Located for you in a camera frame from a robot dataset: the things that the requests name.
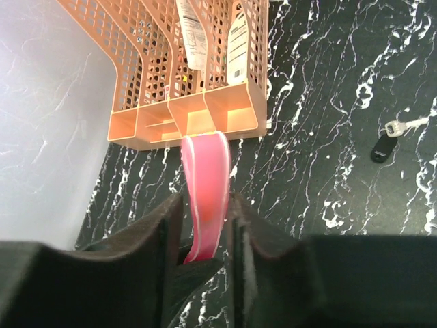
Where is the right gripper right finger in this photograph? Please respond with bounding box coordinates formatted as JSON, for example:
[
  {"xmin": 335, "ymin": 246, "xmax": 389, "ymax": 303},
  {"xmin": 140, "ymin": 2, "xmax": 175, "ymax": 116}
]
[{"xmin": 228, "ymin": 193, "xmax": 436, "ymax": 327}]

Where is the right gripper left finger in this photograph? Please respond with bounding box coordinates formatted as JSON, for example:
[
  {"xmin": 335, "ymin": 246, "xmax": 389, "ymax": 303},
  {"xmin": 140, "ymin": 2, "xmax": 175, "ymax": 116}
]
[{"xmin": 1, "ymin": 194, "xmax": 183, "ymax": 327}]

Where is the pink lanyard strap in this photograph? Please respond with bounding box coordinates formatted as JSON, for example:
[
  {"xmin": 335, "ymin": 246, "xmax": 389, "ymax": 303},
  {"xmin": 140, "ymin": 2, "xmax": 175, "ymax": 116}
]
[{"xmin": 180, "ymin": 131, "xmax": 232, "ymax": 264}]

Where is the black fob key set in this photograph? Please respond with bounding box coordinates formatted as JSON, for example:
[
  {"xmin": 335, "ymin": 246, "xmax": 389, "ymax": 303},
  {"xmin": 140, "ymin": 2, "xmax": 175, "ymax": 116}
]
[{"xmin": 370, "ymin": 118, "xmax": 429, "ymax": 163}]

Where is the orange perforated file organizer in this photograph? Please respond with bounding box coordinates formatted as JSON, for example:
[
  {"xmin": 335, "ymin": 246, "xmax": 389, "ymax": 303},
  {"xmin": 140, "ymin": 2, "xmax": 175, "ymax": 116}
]
[{"xmin": 61, "ymin": 1, "xmax": 269, "ymax": 151}]

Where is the white packaged card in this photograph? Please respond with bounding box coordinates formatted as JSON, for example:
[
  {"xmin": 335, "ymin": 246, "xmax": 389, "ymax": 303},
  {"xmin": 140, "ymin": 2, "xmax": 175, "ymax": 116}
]
[{"xmin": 176, "ymin": 0, "xmax": 207, "ymax": 71}]

